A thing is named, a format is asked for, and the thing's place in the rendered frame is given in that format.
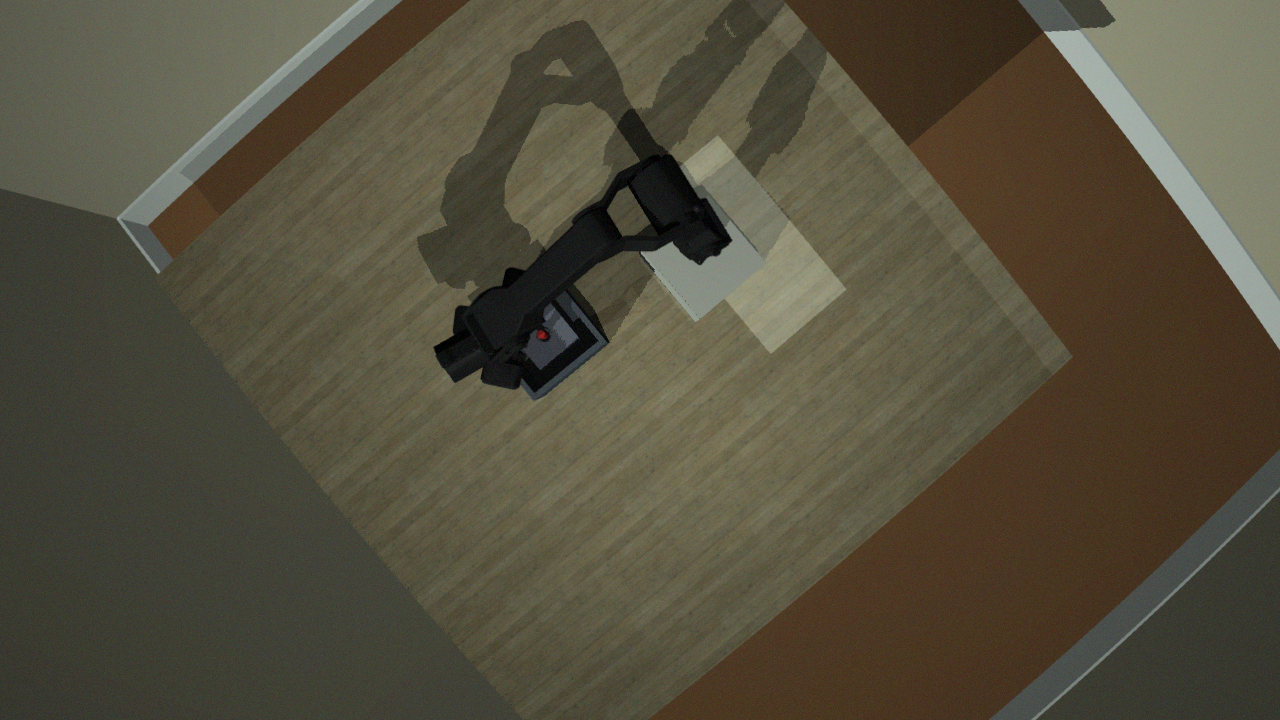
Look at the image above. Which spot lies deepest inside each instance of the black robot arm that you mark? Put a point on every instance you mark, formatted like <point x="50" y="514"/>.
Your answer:
<point x="505" y="316"/>

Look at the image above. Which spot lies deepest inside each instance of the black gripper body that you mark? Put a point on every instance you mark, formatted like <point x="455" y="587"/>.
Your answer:
<point x="508" y="374"/>

